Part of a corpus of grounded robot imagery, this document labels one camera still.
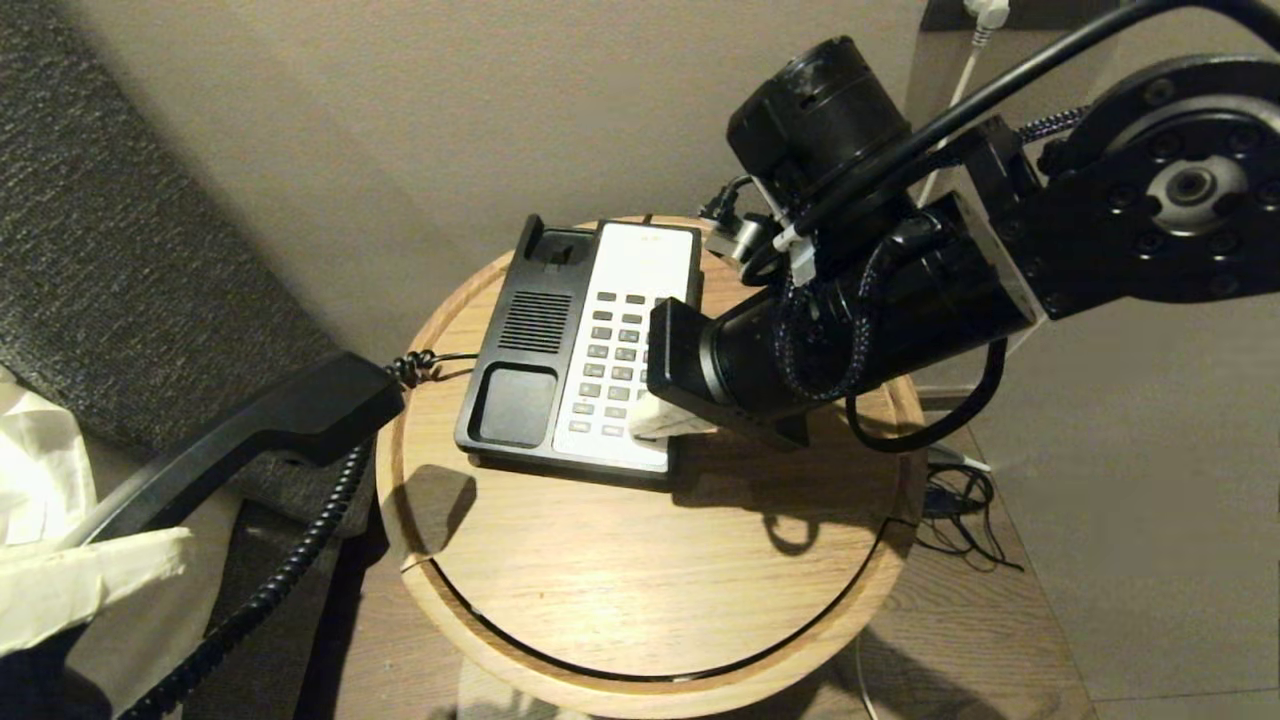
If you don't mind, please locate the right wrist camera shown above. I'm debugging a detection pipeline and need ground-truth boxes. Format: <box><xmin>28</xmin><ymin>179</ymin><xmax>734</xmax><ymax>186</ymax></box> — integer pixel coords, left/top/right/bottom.
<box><xmin>700</xmin><ymin>175</ymin><xmax>779</xmax><ymax>279</ymax></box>

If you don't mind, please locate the black looped right gripper cable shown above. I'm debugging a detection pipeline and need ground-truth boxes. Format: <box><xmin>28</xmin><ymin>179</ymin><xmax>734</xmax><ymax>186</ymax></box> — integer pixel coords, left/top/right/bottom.
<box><xmin>845</xmin><ymin>338</ymin><xmax>1007</xmax><ymax>454</ymax></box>

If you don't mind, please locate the black phone cord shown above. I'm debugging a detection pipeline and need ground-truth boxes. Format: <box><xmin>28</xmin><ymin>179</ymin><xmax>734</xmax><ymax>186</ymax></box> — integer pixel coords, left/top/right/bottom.
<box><xmin>118</xmin><ymin>350</ymin><xmax>479</xmax><ymax>720</ymax></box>

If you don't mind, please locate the black telephone handset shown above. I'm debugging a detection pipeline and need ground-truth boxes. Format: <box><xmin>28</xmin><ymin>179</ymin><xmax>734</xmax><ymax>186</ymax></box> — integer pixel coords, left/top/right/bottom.
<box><xmin>55</xmin><ymin>352</ymin><xmax>406</xmax><ymax>551</ymax></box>

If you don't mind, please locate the braided right arm cable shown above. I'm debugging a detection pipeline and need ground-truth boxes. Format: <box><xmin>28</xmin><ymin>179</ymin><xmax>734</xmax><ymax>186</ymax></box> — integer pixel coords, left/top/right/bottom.
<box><xmin>773</xmin><ymin>105</ymin><xmax>1089</xmax><ymax>403</ymax></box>

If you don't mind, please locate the black white keypad phone base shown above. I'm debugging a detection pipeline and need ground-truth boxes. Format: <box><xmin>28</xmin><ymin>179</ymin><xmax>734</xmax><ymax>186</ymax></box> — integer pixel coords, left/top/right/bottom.
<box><xmin>455</xmin><ymin>213</ymin><xmax>704</xmax><ymax>491</ymax></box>

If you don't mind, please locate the round wooden side table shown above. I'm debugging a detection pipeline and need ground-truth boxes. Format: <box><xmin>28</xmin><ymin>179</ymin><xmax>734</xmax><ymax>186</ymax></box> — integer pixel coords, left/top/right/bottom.
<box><xmin>375</xmin><ymin>216</ymin><xmax>926</xmax><ymax>719</ymax></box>

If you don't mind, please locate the white power cable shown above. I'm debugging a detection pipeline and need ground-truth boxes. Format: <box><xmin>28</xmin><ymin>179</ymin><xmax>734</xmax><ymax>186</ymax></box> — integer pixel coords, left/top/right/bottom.
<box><xmin>853</xmin><ymin>28</ymin><xmax>986</xmax><ymax>720</ymax></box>

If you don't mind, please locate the black wall socket panel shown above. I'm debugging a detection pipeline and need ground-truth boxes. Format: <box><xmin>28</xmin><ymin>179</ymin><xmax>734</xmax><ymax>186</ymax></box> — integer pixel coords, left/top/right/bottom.
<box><xmin>920</xmin><ymin>0</ymin><xmax>1136</xmax><ymax>31</ymax></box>

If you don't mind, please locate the black power adapter with cables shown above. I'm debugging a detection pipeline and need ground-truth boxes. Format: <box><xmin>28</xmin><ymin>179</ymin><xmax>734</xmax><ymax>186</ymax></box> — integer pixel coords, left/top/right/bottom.
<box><xmin>915</xmin><ymin>465</ymin><xmax>1026</xmax><ymax>576</ymax></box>

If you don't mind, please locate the dark grey fabric headboard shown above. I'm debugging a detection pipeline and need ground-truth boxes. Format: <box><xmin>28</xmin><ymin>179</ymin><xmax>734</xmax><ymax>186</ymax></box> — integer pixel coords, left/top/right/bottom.
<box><xmin>0</xmin><ymin>0</ymin><xmax>391</xmax><ymax>720</ymax></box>

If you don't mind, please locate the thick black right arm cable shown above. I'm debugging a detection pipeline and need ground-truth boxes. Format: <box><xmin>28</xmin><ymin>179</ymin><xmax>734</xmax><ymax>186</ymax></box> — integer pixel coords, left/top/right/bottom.
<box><xmin>745</xmin><ymin>0</ymin><xmax>1280</xmax><ymax>286</ymax></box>

